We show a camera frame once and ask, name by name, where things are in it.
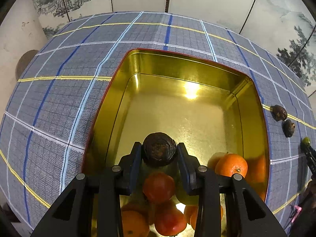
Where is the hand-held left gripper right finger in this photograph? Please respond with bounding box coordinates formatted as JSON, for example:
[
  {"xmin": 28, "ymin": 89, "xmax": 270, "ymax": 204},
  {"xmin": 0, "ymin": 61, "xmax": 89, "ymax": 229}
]
[{"xmin": 176, "ymin": 142, "xmax": 288, "ymax": 237}]

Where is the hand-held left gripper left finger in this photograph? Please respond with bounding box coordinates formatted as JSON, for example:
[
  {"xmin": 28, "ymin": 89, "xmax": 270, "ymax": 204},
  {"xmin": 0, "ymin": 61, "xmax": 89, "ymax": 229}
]
[{"xmin": 30, "ymin": 141, "xmax": 142, "ymax": 237}]

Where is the mandarin orange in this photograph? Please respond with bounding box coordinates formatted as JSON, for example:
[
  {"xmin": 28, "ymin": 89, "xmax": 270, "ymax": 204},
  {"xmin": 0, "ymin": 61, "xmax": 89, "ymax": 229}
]
[
  {"xmin": 215, "ymin": 153, "xmax": 248, "ymax": 178},
  {"xmin": 121, "ymin": 210, "xmax": 150, "ymax": 237}
]

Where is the green tomato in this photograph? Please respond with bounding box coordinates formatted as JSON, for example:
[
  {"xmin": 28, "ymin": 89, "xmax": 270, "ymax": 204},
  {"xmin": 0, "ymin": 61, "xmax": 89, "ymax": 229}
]
[
  {"xmin": 170, "ymin": 168, "xmax": 199, "ymax": 206},
  {"xmin": 301, "ymin": 137, "xmax": 312, "ymax": 151}
]

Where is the smooth orange fruit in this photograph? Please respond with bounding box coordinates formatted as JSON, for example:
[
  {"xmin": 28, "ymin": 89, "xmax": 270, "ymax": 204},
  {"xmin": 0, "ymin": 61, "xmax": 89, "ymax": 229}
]
[{"xmin": 184, "ymin": 204, "xmax": 224, "ymax": 230}]

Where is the red tomato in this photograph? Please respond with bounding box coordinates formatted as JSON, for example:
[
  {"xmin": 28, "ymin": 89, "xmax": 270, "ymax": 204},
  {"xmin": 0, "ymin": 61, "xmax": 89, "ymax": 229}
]
[
  {"xmin": 153, "ymin": 201, "xmax": 187, "ymax": 236},
  {"xmin": 143, "ymin": 172, "xmax": 176, "ymax": 204}
]

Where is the gold metal tin box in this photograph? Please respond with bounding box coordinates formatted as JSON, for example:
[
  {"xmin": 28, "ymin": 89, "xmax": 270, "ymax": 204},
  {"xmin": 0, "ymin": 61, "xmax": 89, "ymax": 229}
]
[{"xmin": 81, "ymin": 49, "xmax": 272, "ymax": 237}]

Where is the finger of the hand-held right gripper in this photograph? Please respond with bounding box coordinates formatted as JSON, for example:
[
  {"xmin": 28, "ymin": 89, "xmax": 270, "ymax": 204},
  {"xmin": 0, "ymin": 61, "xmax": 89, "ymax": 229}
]
[{"xmin": 301, "ymin": 145, "xmax": 316, "ymax": 176}]

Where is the brown round object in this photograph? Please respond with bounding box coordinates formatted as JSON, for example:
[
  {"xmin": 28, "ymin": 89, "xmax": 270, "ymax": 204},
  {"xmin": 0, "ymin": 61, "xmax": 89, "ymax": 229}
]
[{"xmin": 15, "ymin": 50, "xmax": 39, "ymax": 81}]

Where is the ink landscape folding screen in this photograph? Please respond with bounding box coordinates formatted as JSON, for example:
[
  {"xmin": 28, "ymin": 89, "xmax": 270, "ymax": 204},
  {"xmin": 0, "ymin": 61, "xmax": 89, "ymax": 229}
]
[{"xmin": 32, "ymin": 0, "xmax": 316, "ymax": 94}]

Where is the dark wrinkled passion fruit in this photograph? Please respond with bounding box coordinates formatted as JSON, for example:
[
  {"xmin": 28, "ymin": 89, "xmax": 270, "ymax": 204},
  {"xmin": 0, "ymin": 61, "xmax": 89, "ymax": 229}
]
[
  {"xmin": 272, "ymin": 105, "xmax": 288, "ymax": 122},
  {"xmin": 283, "ymin": 119, "xmax": 296, "ymax": 138},
  {"xmin": 142, "ymin": 132, "xmax": 178, "ymax": 167}
]

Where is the grey plaid tablecloth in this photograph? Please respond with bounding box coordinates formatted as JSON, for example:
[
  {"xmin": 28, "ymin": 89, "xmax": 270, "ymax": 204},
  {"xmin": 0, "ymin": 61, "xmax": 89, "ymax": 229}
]
[{"xmin": 0, "ymin": 11, "xmax": 316, "ymax": 237}]

